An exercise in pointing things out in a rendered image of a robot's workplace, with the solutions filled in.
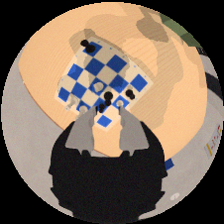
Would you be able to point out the white pawn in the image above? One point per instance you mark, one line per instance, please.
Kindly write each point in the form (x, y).
(119, 102)

